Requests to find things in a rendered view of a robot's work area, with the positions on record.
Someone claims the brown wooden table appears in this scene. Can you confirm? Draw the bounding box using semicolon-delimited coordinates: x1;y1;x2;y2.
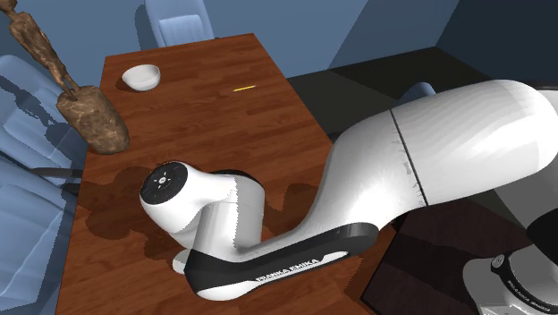
55;32;399;315

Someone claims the light blue chair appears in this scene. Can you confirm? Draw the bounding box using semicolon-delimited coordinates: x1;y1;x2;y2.
0;154;85;315
393;81;437;108
144;0;216;49

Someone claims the white bowl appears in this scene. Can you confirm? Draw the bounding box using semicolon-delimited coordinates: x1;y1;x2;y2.
121;64;162;93

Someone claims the dark robot stand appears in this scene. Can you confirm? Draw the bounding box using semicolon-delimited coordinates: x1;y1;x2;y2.
360;197;538;315

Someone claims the brown figure on round base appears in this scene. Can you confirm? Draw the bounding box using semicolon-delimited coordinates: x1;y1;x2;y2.
0;0;131;156

